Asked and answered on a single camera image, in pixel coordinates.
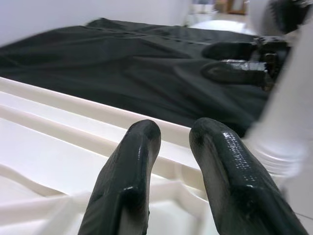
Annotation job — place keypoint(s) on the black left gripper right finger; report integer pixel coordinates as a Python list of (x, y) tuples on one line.
[(239, 186)]

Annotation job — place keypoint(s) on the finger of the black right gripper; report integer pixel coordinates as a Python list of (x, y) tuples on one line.
[(234, 72), (227, 50)]

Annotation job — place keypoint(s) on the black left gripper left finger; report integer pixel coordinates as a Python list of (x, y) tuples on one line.
[(122, 183)]

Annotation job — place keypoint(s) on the white plastic table leg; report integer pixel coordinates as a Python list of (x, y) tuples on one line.
[(286, 122)]

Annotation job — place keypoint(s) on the white plastic children table top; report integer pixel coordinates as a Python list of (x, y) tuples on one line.
[(61, 147)]

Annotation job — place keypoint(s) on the black fabric table cloth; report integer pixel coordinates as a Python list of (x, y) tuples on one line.
[(110, 61)]

